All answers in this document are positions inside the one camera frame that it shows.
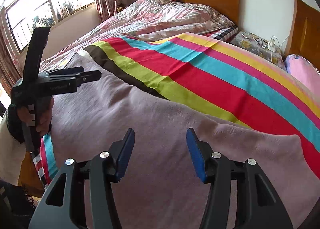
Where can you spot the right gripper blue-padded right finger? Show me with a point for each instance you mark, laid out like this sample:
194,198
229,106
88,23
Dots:
258,204

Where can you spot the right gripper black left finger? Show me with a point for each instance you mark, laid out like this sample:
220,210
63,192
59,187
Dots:
80,195

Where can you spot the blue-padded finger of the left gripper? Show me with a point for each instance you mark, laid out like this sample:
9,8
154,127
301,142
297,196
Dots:
66,71

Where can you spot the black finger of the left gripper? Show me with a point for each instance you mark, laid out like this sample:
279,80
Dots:
87,77

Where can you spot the lilac fleece pants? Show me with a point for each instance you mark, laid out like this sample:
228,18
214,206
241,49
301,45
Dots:
160,188

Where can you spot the person's left hand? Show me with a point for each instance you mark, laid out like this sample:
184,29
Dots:
43,120

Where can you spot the plaid mattress cover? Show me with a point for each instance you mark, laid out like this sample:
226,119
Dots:
40,168

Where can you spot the floral pink quilt left bed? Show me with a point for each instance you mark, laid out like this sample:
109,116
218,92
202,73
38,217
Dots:
147,20

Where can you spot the rainbow striped bed sheet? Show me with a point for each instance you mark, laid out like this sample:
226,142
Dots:
163,87

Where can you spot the pink purple pillow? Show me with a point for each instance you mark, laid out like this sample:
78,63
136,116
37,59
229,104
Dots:
303,71

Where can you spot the plaid pillow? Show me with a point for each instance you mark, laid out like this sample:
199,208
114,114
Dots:
224,34

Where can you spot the nightstand with floral cover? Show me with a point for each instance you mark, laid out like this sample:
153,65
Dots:
259,47

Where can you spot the white power strip charger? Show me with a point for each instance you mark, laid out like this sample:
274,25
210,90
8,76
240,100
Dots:
271,45

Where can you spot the right wooden headboard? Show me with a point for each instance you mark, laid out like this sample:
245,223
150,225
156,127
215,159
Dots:
304,37

